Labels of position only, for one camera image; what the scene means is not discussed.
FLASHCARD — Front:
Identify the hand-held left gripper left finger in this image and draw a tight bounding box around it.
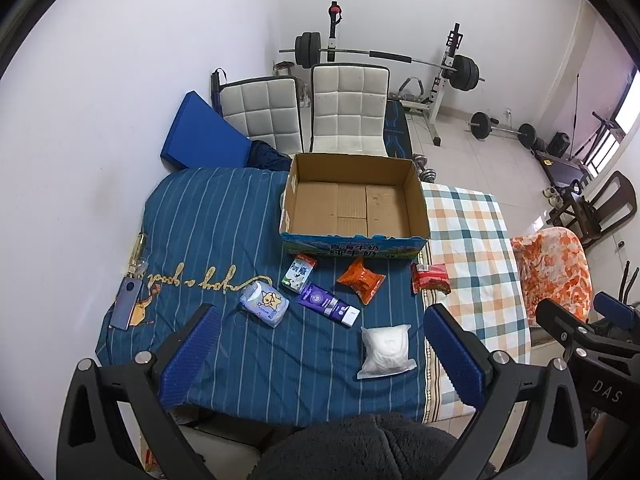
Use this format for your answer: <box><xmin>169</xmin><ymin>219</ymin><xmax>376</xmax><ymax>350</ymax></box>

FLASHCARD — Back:
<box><xmin>56</xmin><ymin>303</ymin><xmax>221</xmax><ymax>480</ymax></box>

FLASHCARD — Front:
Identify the cardboard box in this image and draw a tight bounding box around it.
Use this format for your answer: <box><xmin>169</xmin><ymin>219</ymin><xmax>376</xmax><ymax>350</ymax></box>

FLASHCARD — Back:
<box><xmin>279</xmin><ymin>152</ymin><xmax>432</xmax><ymax>261</ymax></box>

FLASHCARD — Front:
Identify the blue smartphone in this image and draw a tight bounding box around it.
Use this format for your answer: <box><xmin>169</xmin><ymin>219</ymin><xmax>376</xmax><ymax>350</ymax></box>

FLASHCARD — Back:
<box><xmin>109</xmin><ymin>279</ymin><xmax>146</xmax><ymax>331</ymax></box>

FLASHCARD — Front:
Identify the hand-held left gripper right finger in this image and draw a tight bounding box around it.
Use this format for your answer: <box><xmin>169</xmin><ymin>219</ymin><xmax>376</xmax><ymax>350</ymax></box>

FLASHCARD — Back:
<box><xmin>422</xmin><ymin>303</ymin><xmax>588</xmax><ymax>480</ymax></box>

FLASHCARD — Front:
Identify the black folded stand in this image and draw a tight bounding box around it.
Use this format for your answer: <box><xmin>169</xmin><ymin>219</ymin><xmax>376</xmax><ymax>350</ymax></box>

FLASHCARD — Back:
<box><xmin>210</xmin><ymin>67</ymin><xmax>228</xmax><ymax>111</ymax></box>

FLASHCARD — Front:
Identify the green and white tissue packet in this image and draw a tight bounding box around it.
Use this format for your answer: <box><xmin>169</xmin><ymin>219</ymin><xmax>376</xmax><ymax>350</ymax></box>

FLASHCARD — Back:
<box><xmin>281</xmin><ymin>254</ymin><xmax>318</xmax><ymax>295</ymax></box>

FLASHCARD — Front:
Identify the window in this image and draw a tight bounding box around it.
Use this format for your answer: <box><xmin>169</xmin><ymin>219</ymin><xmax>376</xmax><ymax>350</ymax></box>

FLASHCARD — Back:
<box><xmin>615</xmin><ymin>67</ymin><xmax>640</xmax><ymax>136</ymax></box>

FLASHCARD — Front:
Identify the red snack packet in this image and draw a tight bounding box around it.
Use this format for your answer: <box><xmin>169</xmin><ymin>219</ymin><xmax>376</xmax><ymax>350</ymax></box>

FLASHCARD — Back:
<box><xmin>411</xmin><ymin>262</ymin><xmax>452</xmax><ymax>296</ymax></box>

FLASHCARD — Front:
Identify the dark wooden chair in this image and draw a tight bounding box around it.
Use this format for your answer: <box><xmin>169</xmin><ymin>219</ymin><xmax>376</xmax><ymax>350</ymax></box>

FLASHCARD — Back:
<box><xmin>547</xmin><ymin>170</ymin><xmax>638</xmax><ymax>251</ymax></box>

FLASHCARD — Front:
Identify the large white quilted chair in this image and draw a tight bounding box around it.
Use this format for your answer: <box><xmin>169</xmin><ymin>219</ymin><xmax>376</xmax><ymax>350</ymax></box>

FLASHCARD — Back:
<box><xmin>309</xmin><ymin>64</ymin><xmax>391</xmax><ymax>157</ymax></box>

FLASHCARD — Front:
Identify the short barbell with black plates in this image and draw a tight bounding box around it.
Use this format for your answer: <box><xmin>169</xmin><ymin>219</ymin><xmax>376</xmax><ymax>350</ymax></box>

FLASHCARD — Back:
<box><xmin>469</xmin><ymin>111</ymin><xmax>538</xmax><ymax>150</ymax></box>

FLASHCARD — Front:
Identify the black treadmill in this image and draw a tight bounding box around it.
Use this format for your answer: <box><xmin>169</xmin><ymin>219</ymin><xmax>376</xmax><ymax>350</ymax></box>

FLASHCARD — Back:
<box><xmin>535</xmin><ymin>152</ymin><xmax>591</xmax><ymax>186</ymax></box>

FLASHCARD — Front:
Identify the dark blue exercise mat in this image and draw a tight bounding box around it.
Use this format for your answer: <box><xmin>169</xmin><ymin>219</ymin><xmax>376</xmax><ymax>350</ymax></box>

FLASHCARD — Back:
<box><xmin>382</xmin><ymin>99</ymin><xmax>416</xmax><ymax>158</ymax></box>

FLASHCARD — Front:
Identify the long barbell with black plates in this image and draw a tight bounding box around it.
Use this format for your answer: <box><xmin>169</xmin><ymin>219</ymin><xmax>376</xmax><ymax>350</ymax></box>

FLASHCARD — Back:
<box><xmin>278</xmin><ymin>32</ymin><xmax>486</xmax><ymax>92</ymax></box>

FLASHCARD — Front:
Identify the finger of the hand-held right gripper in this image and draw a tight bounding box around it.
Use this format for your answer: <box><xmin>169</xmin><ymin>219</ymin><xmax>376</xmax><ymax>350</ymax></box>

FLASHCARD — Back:
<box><xmin>534</xmin><ymin>298</ymin><xmax>598</xmax><ymax>361</ymax></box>
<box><xmin>592</xmin><ymin>291</ymin><xmax>638</xmax><ymax>331</ymax></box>

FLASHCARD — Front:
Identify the clear bag of white cotton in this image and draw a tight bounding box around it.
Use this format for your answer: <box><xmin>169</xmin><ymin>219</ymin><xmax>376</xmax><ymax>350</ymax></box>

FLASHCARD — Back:
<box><xmin>356</xmin><ymin>324</ymin><xmax>417</xmax><ymax>380</ymax></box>

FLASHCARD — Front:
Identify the blue foam cushion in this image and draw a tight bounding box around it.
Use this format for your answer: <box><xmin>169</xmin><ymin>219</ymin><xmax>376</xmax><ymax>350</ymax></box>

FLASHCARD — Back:
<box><xmin>160</xmin><ymin>91</ymin><xmax>253</xmax><ymax>171</ymax></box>

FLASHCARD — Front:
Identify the dark fuzzy clothing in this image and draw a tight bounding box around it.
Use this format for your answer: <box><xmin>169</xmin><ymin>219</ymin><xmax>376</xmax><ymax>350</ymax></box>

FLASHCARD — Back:
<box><xmin>247</xmin><ymin>412</ymin><xmax>498</xmax><ymax>480</ymax></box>

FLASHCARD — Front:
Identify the small clear yellow object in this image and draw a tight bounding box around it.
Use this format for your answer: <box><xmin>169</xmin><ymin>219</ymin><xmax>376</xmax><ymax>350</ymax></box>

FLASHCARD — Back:
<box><xmin>131</xmin><ymin>232</ymin><xmax>150</xmax><ymax>278</ymax></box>

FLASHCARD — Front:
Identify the orange snack packet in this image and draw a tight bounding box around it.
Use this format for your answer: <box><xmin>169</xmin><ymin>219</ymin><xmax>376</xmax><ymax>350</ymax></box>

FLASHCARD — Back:
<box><xmin>337</xmin><ymin>256</ymin><xmax>387</xmax><ymax>305</ymax></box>

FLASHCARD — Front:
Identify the dark blue cloth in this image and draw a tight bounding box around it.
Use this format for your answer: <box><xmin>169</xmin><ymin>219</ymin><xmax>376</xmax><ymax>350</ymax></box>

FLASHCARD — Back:
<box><xmin>245</xmin><ymin>140</ymin><xmax>293</xmax><ymax>173</ymax></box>

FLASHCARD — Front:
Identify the small white quilted chair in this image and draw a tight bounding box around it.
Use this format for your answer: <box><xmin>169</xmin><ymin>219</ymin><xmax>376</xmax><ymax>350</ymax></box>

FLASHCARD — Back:
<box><xmin>217</xmin><ymin>76</ymin><xmax>304</xmax><ymax>156</ymax></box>

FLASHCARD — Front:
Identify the checkered bed sheet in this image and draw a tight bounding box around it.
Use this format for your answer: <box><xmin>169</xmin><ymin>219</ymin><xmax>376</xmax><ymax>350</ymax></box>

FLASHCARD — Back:
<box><xmin>417</xmin><ymin>182</ymin><xmax>532</xmax><ymax>423</ymax></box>

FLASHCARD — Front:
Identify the blue striped blanket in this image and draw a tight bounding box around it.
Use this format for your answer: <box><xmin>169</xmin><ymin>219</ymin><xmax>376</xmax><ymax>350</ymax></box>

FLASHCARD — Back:
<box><xmin>95</xmin><ymin>166</ymin><xmax>436</xmax><ymax>423</ymax></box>

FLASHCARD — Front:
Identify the light blue tissue pack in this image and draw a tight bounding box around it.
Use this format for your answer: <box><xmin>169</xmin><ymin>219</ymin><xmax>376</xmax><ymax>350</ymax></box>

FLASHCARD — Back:
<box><xmin>238</xmin><ymin>281</ymin><xmax>291</xmax><ymax>329</ymax></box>

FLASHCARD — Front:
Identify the purple toothpaste tube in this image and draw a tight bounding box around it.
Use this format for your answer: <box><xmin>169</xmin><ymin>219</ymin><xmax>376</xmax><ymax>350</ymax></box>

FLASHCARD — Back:
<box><xmin>296</xmin><ymin>283</ymin><xmax>361</xmax><ymax>330</ymax></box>

